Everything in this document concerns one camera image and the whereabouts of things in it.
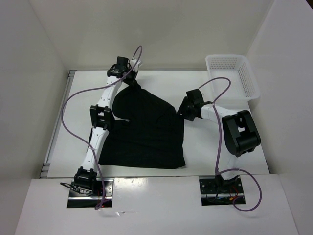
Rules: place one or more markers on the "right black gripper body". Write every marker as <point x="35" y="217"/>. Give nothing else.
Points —
<point x="189" y="113"/>

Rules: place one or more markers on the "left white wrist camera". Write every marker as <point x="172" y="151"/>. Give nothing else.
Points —
<point x="135" y="64"/>

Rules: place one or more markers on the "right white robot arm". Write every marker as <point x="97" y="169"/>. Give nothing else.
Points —
<point x="237" y="130"/>

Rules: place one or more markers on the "white perforated plastic basket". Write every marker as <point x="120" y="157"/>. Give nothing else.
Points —
<point x="243" y="86"/>

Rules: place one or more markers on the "black shorts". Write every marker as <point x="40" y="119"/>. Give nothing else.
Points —
<point x="148" y="133"/>

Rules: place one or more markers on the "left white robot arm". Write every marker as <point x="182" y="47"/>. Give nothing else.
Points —
<point x="102" y="121"/>

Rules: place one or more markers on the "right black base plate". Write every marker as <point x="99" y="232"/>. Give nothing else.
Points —
<point x="217" y="191"/>

